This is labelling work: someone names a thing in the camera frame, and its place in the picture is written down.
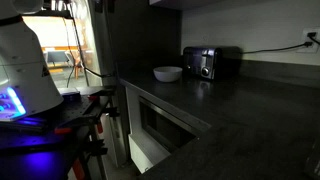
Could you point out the white bowl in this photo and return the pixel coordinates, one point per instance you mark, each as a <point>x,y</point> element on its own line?
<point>167,73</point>

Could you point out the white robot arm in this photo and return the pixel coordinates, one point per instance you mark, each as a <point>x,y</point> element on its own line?
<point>23,66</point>

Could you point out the built-in steel under-counter appliance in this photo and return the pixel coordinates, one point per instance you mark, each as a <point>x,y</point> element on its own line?
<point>160,126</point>

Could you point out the silver four-slot toaster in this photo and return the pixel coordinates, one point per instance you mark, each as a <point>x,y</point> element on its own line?
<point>203,61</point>

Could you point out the white base cabinet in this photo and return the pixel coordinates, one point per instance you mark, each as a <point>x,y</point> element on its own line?
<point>141,155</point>

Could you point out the background chair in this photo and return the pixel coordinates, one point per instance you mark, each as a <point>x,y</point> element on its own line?
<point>61,58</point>

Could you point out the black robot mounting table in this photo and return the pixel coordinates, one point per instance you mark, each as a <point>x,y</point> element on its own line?
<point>30,146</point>

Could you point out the white wall outlet with plugs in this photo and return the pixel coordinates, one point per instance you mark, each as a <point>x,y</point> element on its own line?
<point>308,48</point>

